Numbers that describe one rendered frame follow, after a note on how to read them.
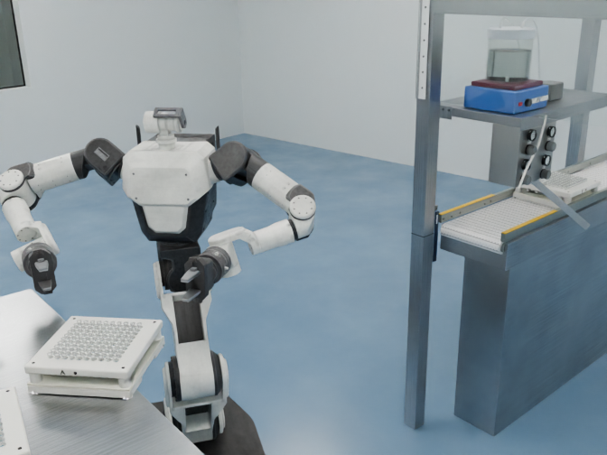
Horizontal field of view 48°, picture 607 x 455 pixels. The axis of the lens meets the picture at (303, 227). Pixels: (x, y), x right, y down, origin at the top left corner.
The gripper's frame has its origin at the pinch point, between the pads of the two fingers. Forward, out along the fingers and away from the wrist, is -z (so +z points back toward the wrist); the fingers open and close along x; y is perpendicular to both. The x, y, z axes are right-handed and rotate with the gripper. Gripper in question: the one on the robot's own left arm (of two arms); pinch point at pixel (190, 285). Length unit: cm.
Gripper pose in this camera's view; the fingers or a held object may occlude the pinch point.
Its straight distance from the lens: 178.2
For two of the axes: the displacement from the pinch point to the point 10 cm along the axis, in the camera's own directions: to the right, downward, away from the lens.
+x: -0.1, 9.4, 3.3
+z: 2.8, -3.2, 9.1
